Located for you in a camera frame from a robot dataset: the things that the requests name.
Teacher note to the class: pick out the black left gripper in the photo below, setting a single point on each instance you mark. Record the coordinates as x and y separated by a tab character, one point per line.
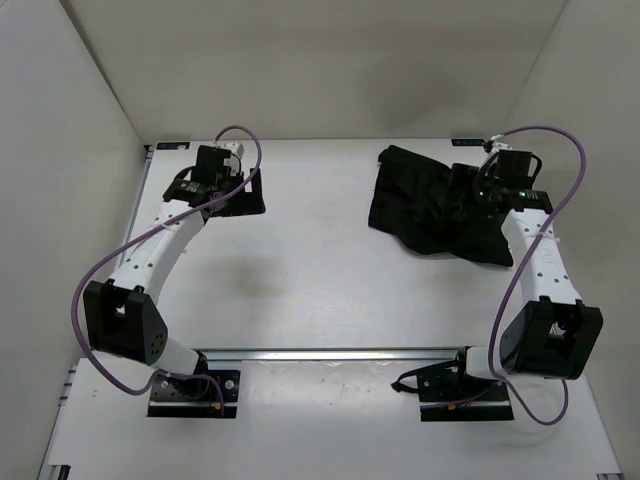
252	201

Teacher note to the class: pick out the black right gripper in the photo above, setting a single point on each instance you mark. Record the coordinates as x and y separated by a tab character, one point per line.
467	178

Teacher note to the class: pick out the black pleated skirt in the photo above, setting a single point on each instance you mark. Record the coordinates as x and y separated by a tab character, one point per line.
431	209

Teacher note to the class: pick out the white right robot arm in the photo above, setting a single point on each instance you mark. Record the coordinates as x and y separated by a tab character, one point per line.
553	334

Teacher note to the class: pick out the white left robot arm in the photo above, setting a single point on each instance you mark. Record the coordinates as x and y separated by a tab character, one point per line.
121	313

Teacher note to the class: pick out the right blue corner label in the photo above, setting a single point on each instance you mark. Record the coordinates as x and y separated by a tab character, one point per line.
467	142

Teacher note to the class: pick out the blue corner label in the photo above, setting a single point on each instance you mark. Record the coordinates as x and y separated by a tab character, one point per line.
172	146
467	142

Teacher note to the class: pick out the left blue corner label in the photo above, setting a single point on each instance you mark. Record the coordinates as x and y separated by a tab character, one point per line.
172	146

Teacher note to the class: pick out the aluminium front rail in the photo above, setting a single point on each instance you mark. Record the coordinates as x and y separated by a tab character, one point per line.
330	354

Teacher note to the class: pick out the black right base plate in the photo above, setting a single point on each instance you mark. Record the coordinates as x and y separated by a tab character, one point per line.
450	396

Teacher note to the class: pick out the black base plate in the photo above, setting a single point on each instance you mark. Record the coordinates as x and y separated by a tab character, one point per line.
169	400
450	396

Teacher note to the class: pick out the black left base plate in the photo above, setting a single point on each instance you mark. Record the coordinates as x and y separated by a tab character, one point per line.
169	400

